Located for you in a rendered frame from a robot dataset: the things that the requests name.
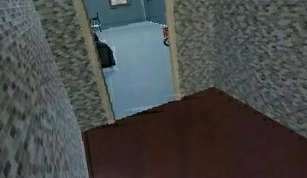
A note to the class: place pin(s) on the red and black object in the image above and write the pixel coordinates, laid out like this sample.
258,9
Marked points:
166,36

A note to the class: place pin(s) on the black armchair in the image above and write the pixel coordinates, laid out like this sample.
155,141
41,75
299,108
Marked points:
105,53

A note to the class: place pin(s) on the black chair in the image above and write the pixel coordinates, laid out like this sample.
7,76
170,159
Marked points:
96,21

